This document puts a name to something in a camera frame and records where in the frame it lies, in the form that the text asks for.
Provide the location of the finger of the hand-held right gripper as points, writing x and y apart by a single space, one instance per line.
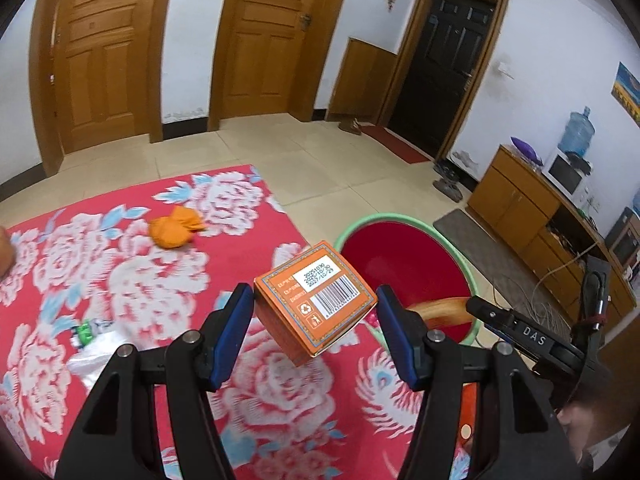
530 332
497 330

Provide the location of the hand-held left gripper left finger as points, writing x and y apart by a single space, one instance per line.
230 335

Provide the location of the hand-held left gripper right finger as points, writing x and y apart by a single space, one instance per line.
400 340

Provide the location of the red bin with green rim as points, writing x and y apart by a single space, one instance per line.
400 255

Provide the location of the orange cardboard box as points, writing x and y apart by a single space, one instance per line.
310 305

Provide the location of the orange cloth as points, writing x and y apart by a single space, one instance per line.
175 227

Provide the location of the person's right hand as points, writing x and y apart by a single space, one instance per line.
577 425

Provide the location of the orange round object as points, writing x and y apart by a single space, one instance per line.
469 415

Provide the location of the grey floor mat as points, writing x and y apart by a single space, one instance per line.
480 240

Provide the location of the red floral tablecloth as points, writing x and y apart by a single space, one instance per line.
150 280

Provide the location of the wooden sideboard cabinet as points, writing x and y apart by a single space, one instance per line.
515 200

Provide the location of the pair of dark shoes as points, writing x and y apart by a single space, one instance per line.
447 182

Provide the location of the white microwave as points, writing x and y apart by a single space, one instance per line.
562 175

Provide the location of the purple bag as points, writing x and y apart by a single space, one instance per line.
525 150

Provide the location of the red doormat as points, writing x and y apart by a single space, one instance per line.
395 145

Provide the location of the blue water bottle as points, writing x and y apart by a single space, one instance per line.
577 132

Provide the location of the brown shoe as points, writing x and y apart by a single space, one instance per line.
350 126

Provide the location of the apple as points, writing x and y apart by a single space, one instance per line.
4 255

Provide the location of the dark entrance door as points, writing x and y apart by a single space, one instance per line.
440 70

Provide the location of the wooden panel door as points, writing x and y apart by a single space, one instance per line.
100 60
270 50

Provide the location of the low wooden wall panel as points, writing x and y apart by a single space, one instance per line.
360 85

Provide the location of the wall poster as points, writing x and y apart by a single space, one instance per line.
627 92

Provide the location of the white wall switch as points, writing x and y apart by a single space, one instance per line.
506 70

